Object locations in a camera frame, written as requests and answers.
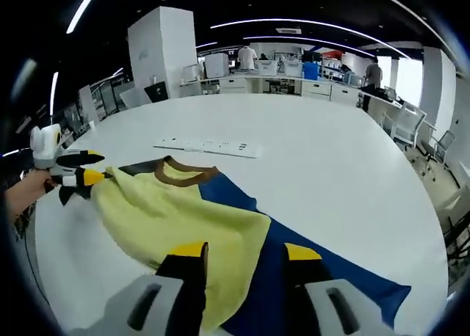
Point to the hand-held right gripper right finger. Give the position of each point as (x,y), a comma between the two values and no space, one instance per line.
(330,303)

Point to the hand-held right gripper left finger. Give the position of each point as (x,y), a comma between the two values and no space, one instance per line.
(161,299)

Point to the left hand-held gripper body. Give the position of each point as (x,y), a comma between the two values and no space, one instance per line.
(46,145)

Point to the yellow blue dark garment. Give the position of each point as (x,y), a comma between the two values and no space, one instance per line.
(165,211)

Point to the person's left hand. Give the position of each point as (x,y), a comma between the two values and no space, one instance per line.
(40,185)

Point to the small white cup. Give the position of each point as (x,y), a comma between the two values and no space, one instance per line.
(91,124)

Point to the ceiling light strip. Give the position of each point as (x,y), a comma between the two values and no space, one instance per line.
(9,153)
(82,7)
(312,23)
(54,92)
(304,40)

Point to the white tall cabinet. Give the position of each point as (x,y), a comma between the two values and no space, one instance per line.
(88,103)

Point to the small black cabinet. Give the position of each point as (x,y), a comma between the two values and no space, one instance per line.
(157,92)

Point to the white table socket strip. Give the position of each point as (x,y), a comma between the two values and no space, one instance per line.
(209,146)

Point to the white square pillar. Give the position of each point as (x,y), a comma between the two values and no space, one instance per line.
(161,53)

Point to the white box appliance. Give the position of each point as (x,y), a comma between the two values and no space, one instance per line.
(191,73)

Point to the large white appliance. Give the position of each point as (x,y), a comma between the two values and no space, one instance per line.
(216,66)

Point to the white office chair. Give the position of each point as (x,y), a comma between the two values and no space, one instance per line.
(442,147)
(409,125)

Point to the white storage bin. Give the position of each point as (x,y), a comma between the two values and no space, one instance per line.
(267,67)
(293,69)

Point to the long white workbench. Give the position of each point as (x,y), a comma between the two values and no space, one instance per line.
(319,88)

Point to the blue storage bin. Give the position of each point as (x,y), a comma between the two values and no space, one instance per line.
(310,71)

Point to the ceiling air vent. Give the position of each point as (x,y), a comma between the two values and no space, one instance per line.
(288,31)

